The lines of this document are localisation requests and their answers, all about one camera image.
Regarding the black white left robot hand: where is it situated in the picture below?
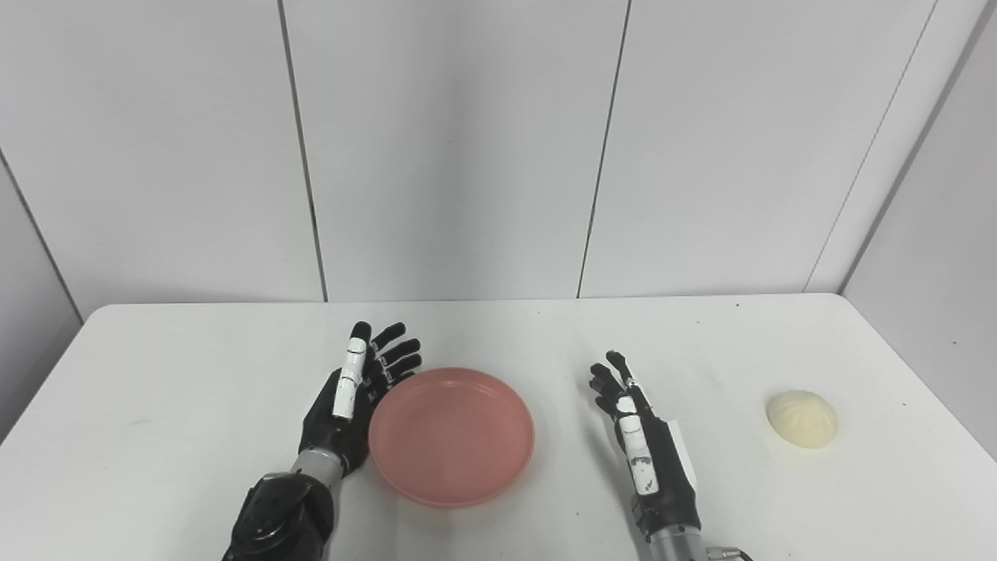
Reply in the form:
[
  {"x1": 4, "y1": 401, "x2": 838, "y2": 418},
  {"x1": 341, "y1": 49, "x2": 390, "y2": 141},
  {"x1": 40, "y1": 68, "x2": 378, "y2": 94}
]
[{"x1": 299, "y1": 320, "x2": 424, "y2": 478}]

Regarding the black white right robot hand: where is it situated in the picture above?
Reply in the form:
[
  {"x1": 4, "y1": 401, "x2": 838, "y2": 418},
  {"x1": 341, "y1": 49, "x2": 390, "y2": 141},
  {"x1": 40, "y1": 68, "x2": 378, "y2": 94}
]
[{"x1": 588, "y1": 350, "x2": 703, "y2": 540}]

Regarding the pink round plate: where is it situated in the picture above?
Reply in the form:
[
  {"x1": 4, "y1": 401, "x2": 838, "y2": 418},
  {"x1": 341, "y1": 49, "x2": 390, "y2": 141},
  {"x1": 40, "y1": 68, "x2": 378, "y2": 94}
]
[{"x1": 368, "y1": 367, "x2": 536, "y2": 509}]

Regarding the cream steamed bun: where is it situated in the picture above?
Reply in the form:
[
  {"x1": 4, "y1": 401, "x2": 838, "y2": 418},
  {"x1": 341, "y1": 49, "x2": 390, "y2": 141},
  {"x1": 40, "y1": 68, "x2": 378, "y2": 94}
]
[{"x1": 766, "y1": 390, "x2": 840, "y2": 449}]

